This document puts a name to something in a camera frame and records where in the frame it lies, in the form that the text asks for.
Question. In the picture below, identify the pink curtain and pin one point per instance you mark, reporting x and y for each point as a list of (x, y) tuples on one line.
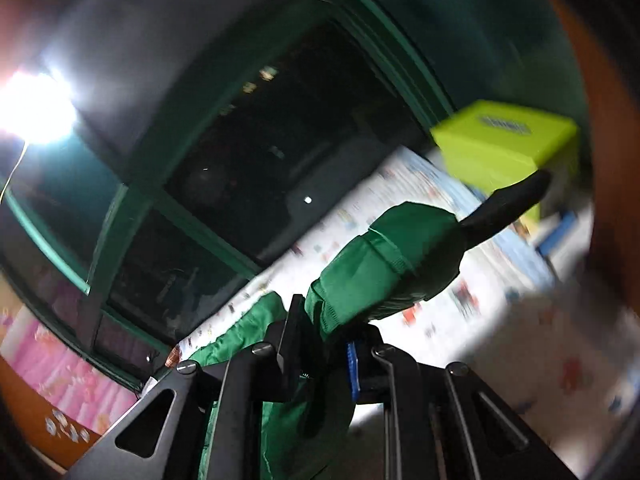
[(65, 360)]

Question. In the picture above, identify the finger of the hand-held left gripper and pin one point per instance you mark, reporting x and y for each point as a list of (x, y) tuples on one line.
[(505, 205)]

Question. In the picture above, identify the green window frame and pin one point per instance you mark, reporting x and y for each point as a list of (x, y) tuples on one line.
[(385, 35)]

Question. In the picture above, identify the blue object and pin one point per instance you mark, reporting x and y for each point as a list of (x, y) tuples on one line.
[(557, 232)]

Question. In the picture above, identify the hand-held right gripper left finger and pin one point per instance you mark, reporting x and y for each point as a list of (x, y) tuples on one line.
[(292, 350)]

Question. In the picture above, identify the lime green box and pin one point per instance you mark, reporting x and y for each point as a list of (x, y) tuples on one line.
[(495, 150)]

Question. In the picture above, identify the green padded jacket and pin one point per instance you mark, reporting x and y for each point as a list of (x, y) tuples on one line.
[(385, 260)]

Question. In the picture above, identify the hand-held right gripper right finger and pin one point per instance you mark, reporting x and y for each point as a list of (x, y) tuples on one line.
[(353, 370)]

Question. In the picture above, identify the white cartoon printed blanket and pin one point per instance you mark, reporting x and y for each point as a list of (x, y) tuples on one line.
[(500, 320)]

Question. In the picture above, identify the bright lamp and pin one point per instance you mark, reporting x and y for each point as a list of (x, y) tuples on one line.
[(35, 105)]

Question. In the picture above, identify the brown wooden board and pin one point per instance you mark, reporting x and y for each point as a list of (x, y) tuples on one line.
[(30, 410)]

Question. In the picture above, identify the brown wooden panel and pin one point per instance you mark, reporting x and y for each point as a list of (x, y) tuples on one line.
[(600, 110)]

